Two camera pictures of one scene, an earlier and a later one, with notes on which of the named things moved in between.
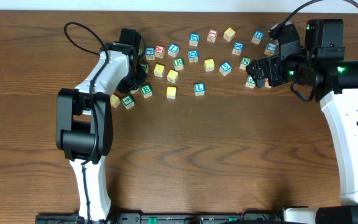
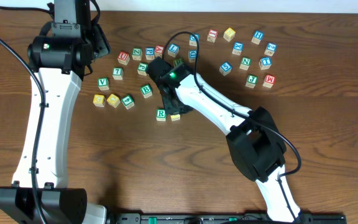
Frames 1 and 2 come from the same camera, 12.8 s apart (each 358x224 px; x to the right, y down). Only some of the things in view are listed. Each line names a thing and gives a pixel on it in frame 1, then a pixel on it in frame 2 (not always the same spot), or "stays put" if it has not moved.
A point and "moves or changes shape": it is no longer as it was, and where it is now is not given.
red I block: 212,34 stays put
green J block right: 250,82 stays put
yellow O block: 171,93 moves or changes shape
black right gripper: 276,63 -> 171,110
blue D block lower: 193,56 stays put
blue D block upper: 194,38 stays put
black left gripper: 137,76 -> 103,42
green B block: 146,91 stays put
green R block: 178,64 moves or changes shape
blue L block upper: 173,50 stays put
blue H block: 257,37 stays put
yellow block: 115,101 stays put
